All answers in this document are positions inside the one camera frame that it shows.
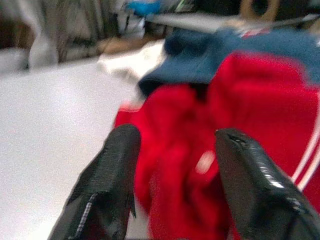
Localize metal clothes rack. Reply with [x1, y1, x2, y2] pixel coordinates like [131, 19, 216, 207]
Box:
[143, 12, 320, 31]

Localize red shirt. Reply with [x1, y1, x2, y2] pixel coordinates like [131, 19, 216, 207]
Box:
[113, 26, 320, 240]

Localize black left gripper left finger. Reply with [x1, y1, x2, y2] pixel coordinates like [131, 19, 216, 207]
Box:
[48, 123, 142, 240]

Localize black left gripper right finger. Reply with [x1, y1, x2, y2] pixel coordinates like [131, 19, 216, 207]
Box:
[214, 127, 320, 240]

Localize white shirt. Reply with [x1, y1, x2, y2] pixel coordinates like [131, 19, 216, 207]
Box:
[0, 67, 141, 240]

